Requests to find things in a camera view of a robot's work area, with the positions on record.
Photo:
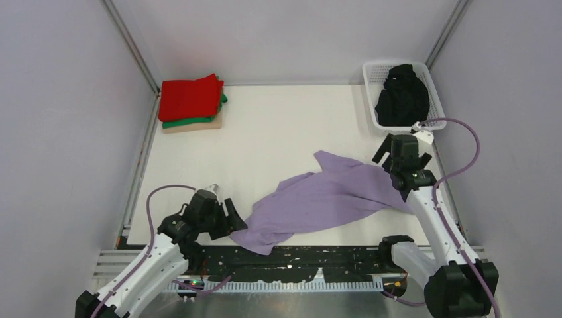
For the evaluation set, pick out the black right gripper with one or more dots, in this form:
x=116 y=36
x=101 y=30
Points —
x=386 y=147

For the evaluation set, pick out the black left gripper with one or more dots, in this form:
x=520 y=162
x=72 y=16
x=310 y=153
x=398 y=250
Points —
x=232 y=223

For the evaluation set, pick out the lavender t-shirt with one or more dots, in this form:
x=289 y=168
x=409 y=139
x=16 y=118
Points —
x=344 y=191

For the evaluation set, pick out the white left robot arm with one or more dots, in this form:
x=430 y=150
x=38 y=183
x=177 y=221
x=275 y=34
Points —
x=172 y=251

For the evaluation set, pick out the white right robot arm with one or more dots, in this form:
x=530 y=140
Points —
x=456 y=281

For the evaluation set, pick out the black t-shirt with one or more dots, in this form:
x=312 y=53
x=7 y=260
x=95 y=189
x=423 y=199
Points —
x=404 y=99

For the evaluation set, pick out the beige folded t-shirt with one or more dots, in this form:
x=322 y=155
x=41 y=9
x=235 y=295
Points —
x=217 y=123

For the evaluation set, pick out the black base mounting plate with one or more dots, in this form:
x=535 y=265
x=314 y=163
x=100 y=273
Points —
x=292 y=264

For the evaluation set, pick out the green folded t-shirt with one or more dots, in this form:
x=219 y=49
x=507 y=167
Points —
x=187 y=121

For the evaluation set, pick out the red folded t-shirt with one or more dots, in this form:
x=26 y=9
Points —
x=186 y=99

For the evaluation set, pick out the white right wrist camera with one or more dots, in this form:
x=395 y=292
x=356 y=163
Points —
x=422 y=134

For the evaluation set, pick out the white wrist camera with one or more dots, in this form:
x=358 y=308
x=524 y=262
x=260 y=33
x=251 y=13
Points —
x=213 y=188
x=422 y=134

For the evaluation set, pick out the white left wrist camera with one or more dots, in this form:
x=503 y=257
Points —
x=213 y=188

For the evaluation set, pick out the white slotted cable duct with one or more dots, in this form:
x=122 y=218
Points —
x=317 y=285

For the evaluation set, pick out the aluminium front rail frame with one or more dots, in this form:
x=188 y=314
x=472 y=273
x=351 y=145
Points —
x=111 y=262

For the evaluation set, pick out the right aluminium corner post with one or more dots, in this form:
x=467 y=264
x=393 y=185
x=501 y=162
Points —
x=456 y=16

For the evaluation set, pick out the aluminium corner post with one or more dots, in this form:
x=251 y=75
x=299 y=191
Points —
x=456 y=16
x=124 y=32

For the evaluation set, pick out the left aluminium corner post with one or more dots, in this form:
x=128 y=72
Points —
x=124 y=32

